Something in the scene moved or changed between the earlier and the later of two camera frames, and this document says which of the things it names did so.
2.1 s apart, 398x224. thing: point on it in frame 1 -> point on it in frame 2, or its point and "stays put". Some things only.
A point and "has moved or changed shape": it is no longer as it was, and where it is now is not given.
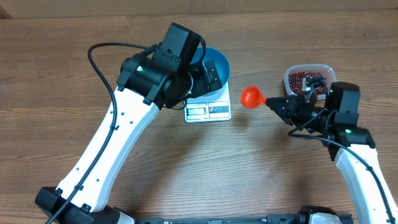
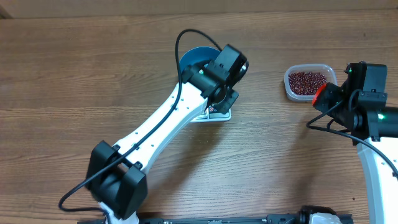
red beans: (295, 82) stays put
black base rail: (268, 219) stays put
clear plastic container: (294, 75) stays put
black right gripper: (296, 109) -> (327, 97)
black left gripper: (198, 71) -> (225, 106)
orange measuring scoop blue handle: (252, 98) has moved or changed shape
